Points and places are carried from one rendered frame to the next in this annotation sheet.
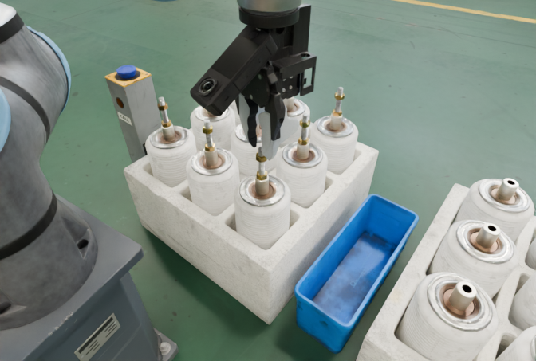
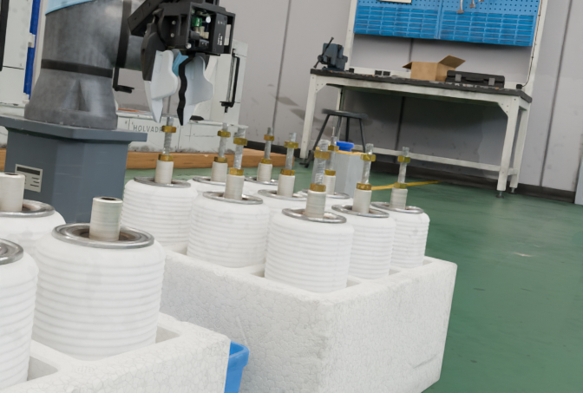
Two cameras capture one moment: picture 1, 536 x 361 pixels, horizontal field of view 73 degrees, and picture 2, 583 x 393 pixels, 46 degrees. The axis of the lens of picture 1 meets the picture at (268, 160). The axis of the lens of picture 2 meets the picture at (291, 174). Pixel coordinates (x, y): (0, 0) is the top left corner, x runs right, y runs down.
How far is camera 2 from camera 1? 109 cm
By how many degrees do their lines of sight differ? 82
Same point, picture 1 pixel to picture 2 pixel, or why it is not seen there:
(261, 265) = not seen: hidden behind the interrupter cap
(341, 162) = (269, 265)
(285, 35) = not seen: outside the picture
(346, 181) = (231, 272)
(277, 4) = not seen: outside the picture
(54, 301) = (32, 112)
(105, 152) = not seen: hidden behind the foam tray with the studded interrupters
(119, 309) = (46, 173)
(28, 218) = (58, 53)
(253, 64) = not seen: outside the picture
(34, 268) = (42, 85)
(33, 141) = (99, 27)
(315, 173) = (197, 202)
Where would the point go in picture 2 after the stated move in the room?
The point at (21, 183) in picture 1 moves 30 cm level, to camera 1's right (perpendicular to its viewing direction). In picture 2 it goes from (68, 32) to (12, 3)
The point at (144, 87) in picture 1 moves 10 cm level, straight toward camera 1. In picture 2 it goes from (337, 163) to (285, 158)
